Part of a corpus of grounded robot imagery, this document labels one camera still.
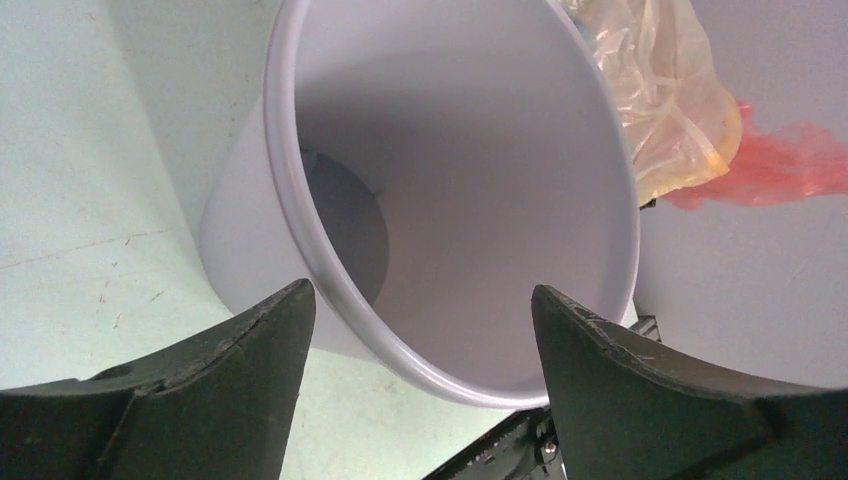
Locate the white plastic trash bin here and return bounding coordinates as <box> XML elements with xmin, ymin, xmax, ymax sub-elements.
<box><xmin>199</xmin><ymin>1</ymin><xmax>640</xmax><ymax>410</ymax></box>

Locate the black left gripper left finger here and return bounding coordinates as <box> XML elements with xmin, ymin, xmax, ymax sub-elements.
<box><xmin>1</xmin><ymin>279</ymin><xmax>316</xmax><ymax>479</ymax></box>

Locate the red plastic trash bag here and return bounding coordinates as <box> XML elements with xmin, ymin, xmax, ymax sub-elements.
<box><xmin>663</xmin><ymin>103</ymin><xmax>847</xmax><ymax>210</ymax></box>

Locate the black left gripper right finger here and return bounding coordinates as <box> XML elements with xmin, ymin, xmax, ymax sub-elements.
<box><xmin>531</xmin><ymin>285</ymin><xmax>847</xmax><ymax>479</ymax></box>

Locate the large translucent plastic bag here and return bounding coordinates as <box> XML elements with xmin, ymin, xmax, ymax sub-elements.
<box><xmin>560</xmin><ymin>0</ymin><xmax>742</xmax><ymax>205</ymax></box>

